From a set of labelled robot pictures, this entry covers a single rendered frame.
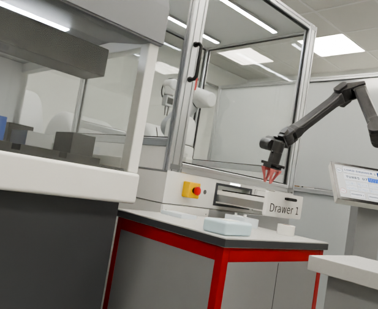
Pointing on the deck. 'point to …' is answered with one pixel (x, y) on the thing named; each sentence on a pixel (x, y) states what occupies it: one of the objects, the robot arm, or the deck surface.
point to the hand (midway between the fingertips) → (268, 181)
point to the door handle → (196, 61)
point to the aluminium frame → (163, 150)
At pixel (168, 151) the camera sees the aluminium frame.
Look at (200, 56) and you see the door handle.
